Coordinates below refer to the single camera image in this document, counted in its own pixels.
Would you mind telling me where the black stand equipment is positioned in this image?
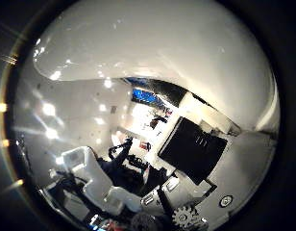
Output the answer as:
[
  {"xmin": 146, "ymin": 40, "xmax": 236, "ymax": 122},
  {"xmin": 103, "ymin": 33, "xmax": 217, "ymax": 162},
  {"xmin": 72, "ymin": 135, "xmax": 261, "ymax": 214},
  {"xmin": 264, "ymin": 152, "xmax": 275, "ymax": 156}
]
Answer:
[{"xmin": 108, "ymin": 137, "xmax": 146, "ymax": 171}]

